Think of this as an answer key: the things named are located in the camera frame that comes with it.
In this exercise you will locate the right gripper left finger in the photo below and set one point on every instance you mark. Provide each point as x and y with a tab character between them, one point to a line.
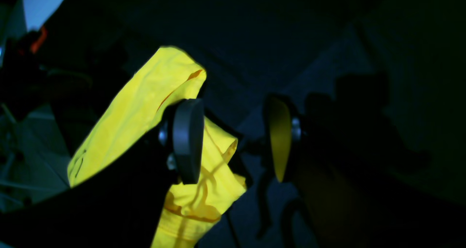
120	206

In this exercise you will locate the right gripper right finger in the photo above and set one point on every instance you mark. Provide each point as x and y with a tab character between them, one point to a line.
341	156

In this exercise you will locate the black tablecloth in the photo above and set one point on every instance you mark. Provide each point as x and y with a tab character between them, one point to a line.
297	48

